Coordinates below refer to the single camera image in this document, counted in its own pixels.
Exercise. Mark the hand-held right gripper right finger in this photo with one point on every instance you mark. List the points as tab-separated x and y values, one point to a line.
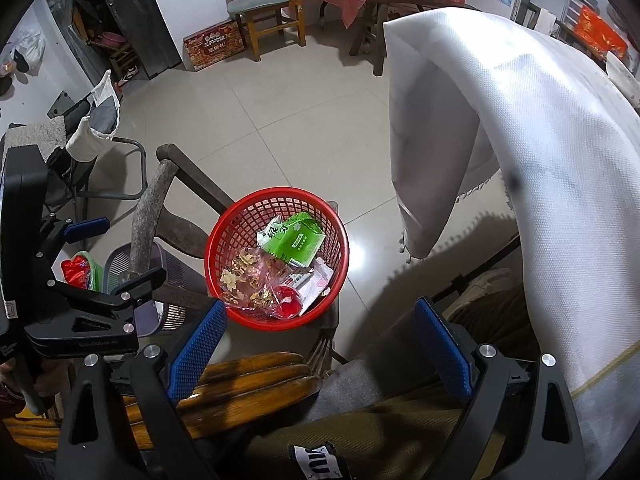
442	345

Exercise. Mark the grey plastic bag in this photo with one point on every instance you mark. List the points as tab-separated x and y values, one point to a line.
27	52

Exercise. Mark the beige towel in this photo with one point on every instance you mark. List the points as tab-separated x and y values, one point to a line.
37	137

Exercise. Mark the wooden chair grey cushion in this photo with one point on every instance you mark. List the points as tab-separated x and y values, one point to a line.
257	2

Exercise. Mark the white grey cloth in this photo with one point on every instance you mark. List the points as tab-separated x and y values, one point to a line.
97	120

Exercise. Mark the red plastic piece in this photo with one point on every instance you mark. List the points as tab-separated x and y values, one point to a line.
289	302

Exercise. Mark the red foil bag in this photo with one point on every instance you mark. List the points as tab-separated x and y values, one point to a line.
75	270

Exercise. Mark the green and white packet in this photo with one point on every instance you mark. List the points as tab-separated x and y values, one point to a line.
295	242

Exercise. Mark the red plastic basket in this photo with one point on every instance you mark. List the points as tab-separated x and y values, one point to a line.
220	230

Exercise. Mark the dark wooden chair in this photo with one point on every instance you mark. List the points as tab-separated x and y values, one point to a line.
150	200

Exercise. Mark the person's left hand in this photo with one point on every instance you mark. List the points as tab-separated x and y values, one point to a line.
55	377

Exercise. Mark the white and grey tablecloth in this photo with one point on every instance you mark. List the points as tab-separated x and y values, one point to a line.
550	185

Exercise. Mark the clear snack bag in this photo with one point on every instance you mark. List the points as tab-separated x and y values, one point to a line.
250	280

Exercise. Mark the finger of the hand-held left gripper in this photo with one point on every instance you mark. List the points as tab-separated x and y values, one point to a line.
87	228
142	285

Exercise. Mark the dark wooden bench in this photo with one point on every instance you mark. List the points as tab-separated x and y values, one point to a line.
395	0

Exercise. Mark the wooden slatted chair seat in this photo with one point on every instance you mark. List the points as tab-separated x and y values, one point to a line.
240	380

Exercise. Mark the printed cardboard box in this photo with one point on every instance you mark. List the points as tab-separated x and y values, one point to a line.
214	46

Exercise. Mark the white bowl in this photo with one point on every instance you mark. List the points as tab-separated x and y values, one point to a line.
625	80

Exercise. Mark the black office chair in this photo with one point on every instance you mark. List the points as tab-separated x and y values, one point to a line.
100	175

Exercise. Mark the white printed wrapper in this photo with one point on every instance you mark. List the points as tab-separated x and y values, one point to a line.
317	280

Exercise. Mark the red gift box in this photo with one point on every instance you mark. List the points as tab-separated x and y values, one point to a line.
600	32

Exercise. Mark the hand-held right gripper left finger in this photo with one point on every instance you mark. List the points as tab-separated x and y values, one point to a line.
197	350

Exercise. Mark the small wooden rack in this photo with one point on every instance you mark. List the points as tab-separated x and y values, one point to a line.
565	25

